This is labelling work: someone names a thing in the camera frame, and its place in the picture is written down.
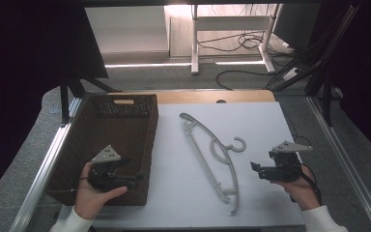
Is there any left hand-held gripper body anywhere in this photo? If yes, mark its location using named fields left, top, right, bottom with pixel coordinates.
left=86, top=144, right=128, bottom=193

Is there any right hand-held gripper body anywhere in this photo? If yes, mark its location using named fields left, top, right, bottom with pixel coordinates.
left=260, top=140, right=314, bottom=183

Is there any brown wicker basket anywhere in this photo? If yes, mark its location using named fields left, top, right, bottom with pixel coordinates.
left=44, top=93, right=159, bottom=208

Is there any grey plastic clothes hanger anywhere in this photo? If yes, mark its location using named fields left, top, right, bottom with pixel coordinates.
left=179, top=112, right=248, bottom=217

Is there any person's right hand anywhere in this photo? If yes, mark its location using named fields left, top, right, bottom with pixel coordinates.
left=271, top=164, right=322, bottom=213

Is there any person's left hand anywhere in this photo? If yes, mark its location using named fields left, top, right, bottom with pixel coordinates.
left=73, top=161, right=129, bottom=221

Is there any white table mat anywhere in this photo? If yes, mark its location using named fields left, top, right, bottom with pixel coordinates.
left=57, top=101, right=306, bottom=228

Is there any black metal stand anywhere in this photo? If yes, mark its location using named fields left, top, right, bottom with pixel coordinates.
left=303, top=2, right=362, bottom=128
left=59, top=74, right=123, bottom=126

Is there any white power strip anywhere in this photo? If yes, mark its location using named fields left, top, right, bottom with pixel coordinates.
left=282, top=66, right=300, bottom=82

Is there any dark curtain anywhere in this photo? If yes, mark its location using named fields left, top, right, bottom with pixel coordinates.
left=0, top=0, right=109, bottom=208
left=318, top=0, right=371, bottom=160

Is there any white cabinet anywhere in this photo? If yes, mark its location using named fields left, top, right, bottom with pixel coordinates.
left=84, top=5, right=170, bottom=65

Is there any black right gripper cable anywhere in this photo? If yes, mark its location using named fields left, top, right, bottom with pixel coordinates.
left=298, top=162, right=324, bottom=206

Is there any thin black cable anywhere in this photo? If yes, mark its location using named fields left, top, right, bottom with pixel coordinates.
left=281, top=105, right=313, bottom=148

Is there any aluminium rail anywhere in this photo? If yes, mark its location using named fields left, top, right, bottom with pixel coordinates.
left=305, top=95, right=371, bottom=232
left=9, top=96, right=85, bottom=232

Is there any black floor cable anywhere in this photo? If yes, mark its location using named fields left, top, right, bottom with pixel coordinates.
left=214, top=69, right=272, bottom=92

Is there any bundle of black cables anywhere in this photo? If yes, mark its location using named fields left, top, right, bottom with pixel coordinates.
left=263, top=41, right=324, bottom=92

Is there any tangle of black floor cables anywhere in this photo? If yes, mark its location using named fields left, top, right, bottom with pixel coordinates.
left=196, top=30, right=292, bottom=54

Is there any white desk frame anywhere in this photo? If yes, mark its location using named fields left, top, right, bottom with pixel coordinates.
left=190, top=3, right=283, bottom=76

